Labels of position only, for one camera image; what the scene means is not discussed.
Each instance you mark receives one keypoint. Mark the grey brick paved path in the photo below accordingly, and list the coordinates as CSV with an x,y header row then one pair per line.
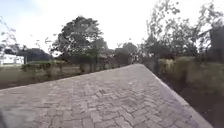
x,y
113,96

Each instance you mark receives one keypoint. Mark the large dark tree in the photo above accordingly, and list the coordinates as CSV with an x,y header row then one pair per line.
x,y
78,36

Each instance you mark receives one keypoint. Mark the low bushes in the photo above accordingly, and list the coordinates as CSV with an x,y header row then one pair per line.
x,y
40,66

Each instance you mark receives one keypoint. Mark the row of trees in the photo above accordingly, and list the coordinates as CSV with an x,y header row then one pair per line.
x,y
180,33

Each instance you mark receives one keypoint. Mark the dark building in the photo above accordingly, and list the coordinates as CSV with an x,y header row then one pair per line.
x,y
35,54

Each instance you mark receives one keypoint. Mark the grass and dirt ground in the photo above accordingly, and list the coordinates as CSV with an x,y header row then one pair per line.
x,y
20,75

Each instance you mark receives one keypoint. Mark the white building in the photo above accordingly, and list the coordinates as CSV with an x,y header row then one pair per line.
x,y
11,59

